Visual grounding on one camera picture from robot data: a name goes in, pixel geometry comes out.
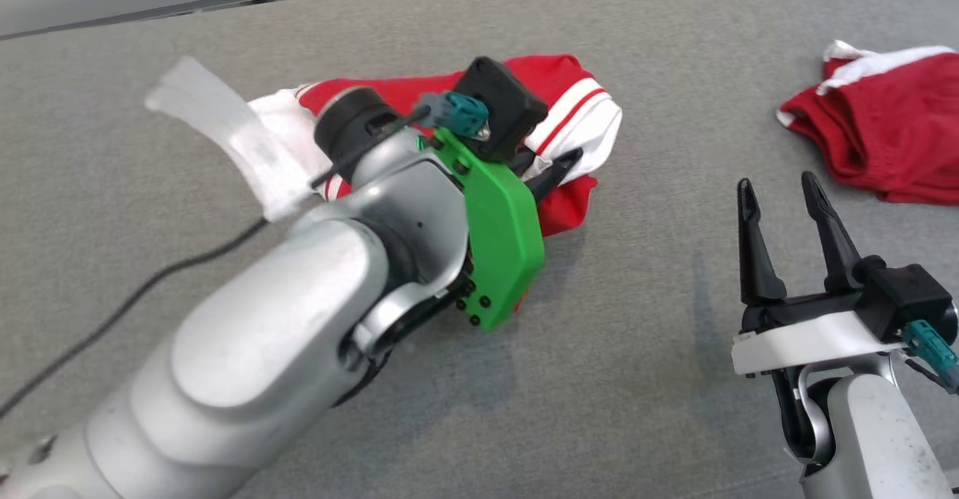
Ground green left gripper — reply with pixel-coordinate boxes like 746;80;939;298
429;127;584;333

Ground grey partition base rail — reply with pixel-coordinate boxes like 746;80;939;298
0;0;428;41

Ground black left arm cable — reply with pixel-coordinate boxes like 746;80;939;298
0;106;435;419

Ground red and white shorts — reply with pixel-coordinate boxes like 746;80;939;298
247;53;624;239
775;38;959;206

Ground teal camera connector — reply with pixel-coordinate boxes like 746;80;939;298
901;319;959;396
414;92;491;141

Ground white translucent strap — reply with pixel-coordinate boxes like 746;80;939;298
144;55;330;224

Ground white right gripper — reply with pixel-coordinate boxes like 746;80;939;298
730;171;912;377

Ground teal right camera connector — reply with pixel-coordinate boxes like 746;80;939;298
901;319;959;396

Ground teal left camera connector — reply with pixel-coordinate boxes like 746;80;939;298
414;92;491;141

